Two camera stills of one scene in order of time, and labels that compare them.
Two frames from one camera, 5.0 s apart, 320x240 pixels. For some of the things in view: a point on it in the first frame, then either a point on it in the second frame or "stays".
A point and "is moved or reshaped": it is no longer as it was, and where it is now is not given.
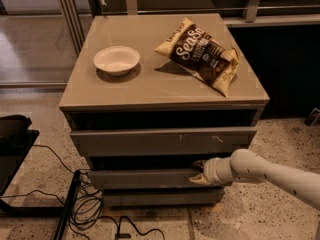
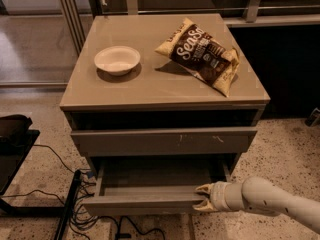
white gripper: x=211 y=171 → x=219 y=195
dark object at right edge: x=314 y=118 stays
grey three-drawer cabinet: x=146 y=96 stays
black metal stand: x=13 y=156 stays
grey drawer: x=148 y=179 is moved or reshaped
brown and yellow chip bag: x=196 y=52 stays
